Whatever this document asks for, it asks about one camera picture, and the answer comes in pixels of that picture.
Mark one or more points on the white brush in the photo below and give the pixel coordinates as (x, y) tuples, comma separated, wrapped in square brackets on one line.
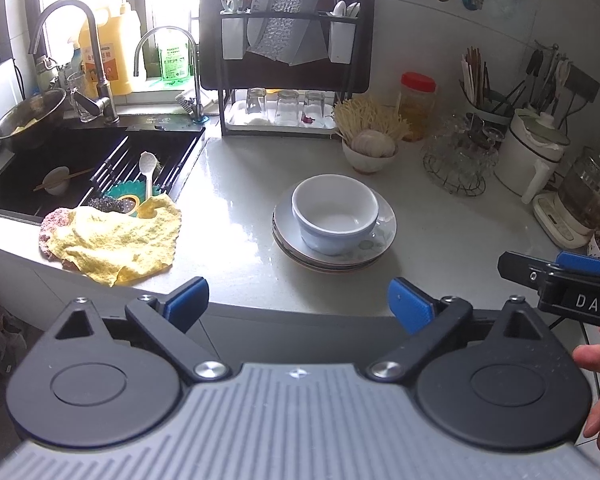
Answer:
[(187, 100)]

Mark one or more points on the pink cloth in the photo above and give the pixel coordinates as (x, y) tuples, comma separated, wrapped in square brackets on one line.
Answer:
[(47, 235)]

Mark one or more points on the white soup spoon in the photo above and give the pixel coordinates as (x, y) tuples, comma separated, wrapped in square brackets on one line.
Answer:
[(353, 9), (339, 9)]

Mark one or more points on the white plastic bag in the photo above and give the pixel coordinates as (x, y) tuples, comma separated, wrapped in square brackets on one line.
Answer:
[(2, 340)]

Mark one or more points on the yellow cloth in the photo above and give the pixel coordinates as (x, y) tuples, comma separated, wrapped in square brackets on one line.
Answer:
[(120, 245)]

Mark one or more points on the dark grey faucet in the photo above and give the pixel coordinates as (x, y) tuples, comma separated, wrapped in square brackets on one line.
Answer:
[(97, 60)]

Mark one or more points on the black wall utensil rack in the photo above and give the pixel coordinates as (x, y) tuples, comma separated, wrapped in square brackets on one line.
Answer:
[(580, 85)]

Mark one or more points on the white ceramic bowl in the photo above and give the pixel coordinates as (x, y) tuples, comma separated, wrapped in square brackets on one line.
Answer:
[(335, 210)]

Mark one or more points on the small white bowl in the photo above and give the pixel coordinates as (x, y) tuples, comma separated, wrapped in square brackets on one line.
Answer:
[(370, 164)]

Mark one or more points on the steel basin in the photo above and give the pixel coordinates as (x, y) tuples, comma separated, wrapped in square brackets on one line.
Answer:
[(30, 115)]

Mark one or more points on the red-lidded jar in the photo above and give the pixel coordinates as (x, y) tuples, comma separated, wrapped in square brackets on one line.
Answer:
[(417, 110)]

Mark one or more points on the green bottle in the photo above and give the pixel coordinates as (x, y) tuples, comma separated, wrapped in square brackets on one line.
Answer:
[(172, 60)]

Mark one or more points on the steel wool scrubber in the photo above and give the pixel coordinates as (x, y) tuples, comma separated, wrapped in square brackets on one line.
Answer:
[(105, 205)]

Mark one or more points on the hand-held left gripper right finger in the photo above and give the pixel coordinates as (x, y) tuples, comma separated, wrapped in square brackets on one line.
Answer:
[(410, 307)]

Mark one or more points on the spray bottle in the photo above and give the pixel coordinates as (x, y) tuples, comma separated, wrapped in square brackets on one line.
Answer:
[(47, 72)]

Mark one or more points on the white utensil holder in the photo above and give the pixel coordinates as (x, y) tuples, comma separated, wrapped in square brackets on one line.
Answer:
[(340, 45), (234, 40)]

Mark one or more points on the glass kettle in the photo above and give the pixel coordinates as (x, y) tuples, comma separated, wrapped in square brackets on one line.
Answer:
[(590, 190)]

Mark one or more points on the wooden chopstick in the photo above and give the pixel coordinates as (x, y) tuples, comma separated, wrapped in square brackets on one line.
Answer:
[(82, 171)]

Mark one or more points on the cream kettle base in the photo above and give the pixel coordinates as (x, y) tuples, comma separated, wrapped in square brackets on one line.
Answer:
[(560, 225)]

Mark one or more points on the dark cutting board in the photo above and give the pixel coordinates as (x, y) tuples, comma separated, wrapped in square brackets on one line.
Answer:
[(362, 50)]

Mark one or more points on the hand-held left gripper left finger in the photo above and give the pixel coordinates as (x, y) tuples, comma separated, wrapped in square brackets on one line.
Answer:
[(185, 305)]

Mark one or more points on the white electric pot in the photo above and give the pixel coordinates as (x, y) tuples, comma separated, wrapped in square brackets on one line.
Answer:
[(525, 160)]

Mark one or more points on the dried noodle bundle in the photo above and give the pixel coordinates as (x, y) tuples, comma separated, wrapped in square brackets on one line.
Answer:
[(370, 117)]

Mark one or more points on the roll-up drying rack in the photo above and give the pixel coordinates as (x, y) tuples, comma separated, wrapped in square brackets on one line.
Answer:
[(175, 160)]

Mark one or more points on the chrome faucet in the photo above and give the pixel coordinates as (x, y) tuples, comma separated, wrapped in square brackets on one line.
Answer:
[(196, 70)]

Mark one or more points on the black sink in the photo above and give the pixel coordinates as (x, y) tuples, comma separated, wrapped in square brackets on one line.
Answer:
[(55, 152)]

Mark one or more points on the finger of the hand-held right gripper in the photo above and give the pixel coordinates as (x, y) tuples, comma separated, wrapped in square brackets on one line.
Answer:
[(585, 262), (522, 266)]

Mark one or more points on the hammered steel board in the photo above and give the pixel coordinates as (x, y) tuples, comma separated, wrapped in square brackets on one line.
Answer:
[(285, 25)]

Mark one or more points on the garlic bulb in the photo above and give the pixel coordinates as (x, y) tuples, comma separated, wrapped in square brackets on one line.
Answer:
[(375, 144)]

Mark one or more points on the white drain tray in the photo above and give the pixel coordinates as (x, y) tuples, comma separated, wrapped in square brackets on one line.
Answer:
[(285, 126)]

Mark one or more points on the teal scalloped dish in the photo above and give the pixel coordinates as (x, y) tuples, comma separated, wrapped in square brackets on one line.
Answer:
[(125, 195)]

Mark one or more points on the glass tumbler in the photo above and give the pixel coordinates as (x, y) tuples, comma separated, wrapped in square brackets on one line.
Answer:
[(85, 100)]

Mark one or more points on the drinking glass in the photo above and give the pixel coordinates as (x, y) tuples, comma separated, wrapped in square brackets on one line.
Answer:
[(287, 107), (313, 105), (256, 102)]

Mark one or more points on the green chopstick holder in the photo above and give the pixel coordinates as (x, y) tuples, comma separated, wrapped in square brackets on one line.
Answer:
[(495, 110)]

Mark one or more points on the black dish rack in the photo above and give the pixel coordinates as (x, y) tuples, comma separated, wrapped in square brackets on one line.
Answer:
[(225, 115)]

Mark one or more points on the small grey bowl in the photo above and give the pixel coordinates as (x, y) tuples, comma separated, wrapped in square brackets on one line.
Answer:
[(56, 180)]

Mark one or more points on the white rice paddle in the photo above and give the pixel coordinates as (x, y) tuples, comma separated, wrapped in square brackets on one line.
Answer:
[(147, 165)]

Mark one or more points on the yellow detergent bottle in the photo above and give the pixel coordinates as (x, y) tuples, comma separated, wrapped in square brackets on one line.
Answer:
[(115, 45)]

